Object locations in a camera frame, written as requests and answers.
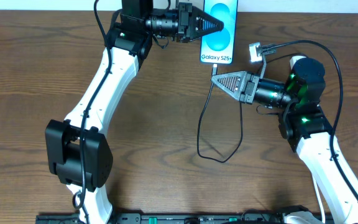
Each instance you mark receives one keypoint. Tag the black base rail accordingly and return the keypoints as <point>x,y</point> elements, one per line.
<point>293,214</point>

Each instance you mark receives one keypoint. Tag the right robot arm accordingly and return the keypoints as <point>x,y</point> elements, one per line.
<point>304,125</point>

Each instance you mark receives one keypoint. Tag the blue screen smartphone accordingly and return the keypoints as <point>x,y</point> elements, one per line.
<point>218,47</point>

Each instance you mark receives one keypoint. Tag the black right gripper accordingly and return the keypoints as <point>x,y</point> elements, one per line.
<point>250,89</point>

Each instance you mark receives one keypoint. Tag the white power strip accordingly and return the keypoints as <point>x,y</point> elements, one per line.
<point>294,59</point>

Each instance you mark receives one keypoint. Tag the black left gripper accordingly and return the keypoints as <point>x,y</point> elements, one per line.
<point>184,23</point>

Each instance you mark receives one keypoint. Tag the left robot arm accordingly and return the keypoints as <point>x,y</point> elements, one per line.
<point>77,149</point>

